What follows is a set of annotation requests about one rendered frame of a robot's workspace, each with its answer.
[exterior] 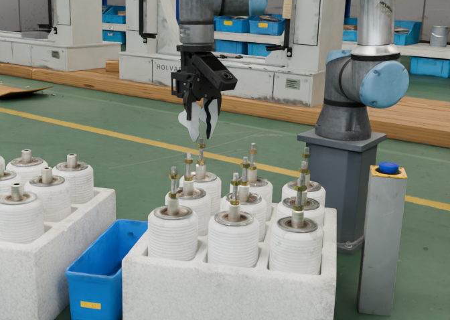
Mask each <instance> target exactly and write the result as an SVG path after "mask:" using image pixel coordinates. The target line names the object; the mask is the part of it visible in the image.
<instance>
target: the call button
mask: <svg viewBox="0 0 450 320"><path fill-rule="evenodd" d="M379 168H380V170H381V171H382V172H385V173H396V170H398V168H399V165H398V164H396V163H393V162H381V163H379Z"/></svg>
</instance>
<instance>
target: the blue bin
mask: <svg viewBox="0 0 450 320"><path fill-rule="evenodd" d="M147 229H148V222H145V221H138V220H126V219H119V220H115V221H114V222H113V223H112V224H111V225H110V226H109V227H108V228H107V229H106V230H105V231H104V232H103V233H102V234H101V235H100V236H99V237H98V238H97V239H96V240H95V241H94V242H93V243H92V244H91V245H90V246H89V247H88V248H87V249H86V250H85V251H84V252H83V253H82V254H81V255H80V256H79V257H78V258H77V259H76V260H75V261H74V262H73V263H72V264H71V265H70V266H69V267H68V268H67V269H66V270H65V273H66V278H67V279H68V289H69V297H70V311H71V319H72V320H122V318H123V278H122V260H123V258H124V257H125V256H126V255H127V254H128V253H129V251H130V250H131V249H132V247H133V246H134V245H135V244H136V243H137V242H138V240H139V239H140V238H141V237H142V235H144V233H145V232H146V231H147Z"/></svg>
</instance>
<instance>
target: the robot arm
mask: <svg viewBox="0 0 450 320"><path fill-rule="evenodd" d="M267 4H268V0H179V42H180V43H182V44H181V45H176V50H177V52H180V56H181V70H177V71H176V72H171V95H174V96H177V98H182V99H183V106H184V108H185V110H184V111H183V112H181V113H180V114H179V117H178V119H179V122H180V123H181V124H183V125H184V126H185V127H187V128H188V131H189V134H190V137H191V138H192V140H193V142H196V141H197V139H198V137H199V135H200V133H199V125H200V122H199V118H200V120H202V121H203V122H205V123H206V124H207V129H206V135H207V139H210V138H211V136H212V133H213V132H214V129H215V126H216V123H217V120H218V116H219V114H220V108H221V103H222V95H221V91H227V90H234V89H235V87H236V84H237V82H238V79H237V78H236V77H235V76H234V75H233V74H232V73H231V72H230V71H229V70H228V69H227V68H226V67H225V65H224V64H223V63H222V62H221V61H220V60H219V59H218V58H217V57H216V56H215V55H214V54H213V53H212V52H209V51H213V44H211V43H213V42H214V16H220V17H221V16H249V17H252V16H257V15H262V14H263V13H264V12H265V11H266V9H267ZM394 8H395V0H358V44H357V46H356V47H355V48H354V49H353V50H332V51H330V52H329V53H328V55H327V62H326V63H325V66H326V71H325V88H324V98H323V107H322V109H321V112H320V114H319V117H318V120H317V122H316V124H315V134H316V135H318V136H320V137H323V138H326V139H333V140H339V141H363V140H366V139H369V138H370V137H371V132H372V128H371V125H370V119H369V116H368V111H367V106H369V107H372V108H389V107H391V106H394V105H395V104H396V103H398V102H399V100H400V99H401V98H403V96H404V95H405V93H406V91H407V89H408V84H409V76H408V72H407V70H406V69H405V67H404V66H403V65H402V64H401V63H400V50H399V49H398V48H397V47H396V46H395V44H394ZM173 79H175V90H173ZM202 98H204V99H203V108H202V109H201V106H200V105H199V104H198V103H197V102H196V101H201V99H202Z"/></svg>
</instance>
